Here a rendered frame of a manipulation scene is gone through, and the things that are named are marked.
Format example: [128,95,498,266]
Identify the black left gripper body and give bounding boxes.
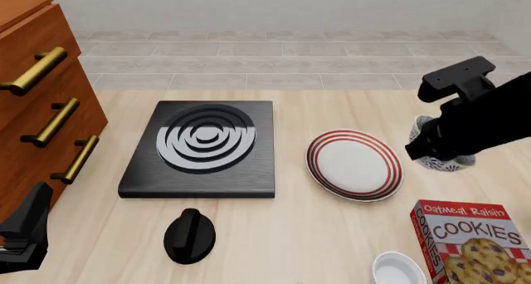
[0,231,50,273]

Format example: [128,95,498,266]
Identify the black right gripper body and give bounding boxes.
[404,137,478,162]

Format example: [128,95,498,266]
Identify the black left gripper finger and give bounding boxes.
[0,181,55,247]

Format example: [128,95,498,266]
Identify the black white patterned bowl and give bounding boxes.
[408,115,478,174]

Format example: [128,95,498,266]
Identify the white plate with red rings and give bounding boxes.
[304,128,405,203]

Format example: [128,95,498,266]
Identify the flat black plate on stalk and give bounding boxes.
[417,55,497,105]

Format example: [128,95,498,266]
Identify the oatmeal raisin cookies box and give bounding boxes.
[409,198,531,284]

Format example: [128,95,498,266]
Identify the flat black stove plate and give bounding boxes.
[117,100,277,200]

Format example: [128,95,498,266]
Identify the low wooden drawer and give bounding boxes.
[0,119,110,224]

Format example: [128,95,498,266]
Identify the medium wooden drawer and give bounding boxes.
[0,50,110,165]

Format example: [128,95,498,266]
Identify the small white ramekin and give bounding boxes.
[370,250,429,284]

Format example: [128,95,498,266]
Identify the round black stove knob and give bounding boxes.
[163,207,217,266]

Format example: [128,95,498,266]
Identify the large wooden drawer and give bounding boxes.
[0,2,83,94]

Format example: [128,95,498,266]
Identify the wooden cabinet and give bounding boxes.
[0,0,110,224]

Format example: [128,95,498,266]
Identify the short brass drawer handle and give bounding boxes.
[50,135,100,186]

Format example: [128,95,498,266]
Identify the medium brass drawer handle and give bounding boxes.
[20,97,81,149]

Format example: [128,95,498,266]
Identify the long brass drawer handle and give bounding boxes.
[0,46,69,97]

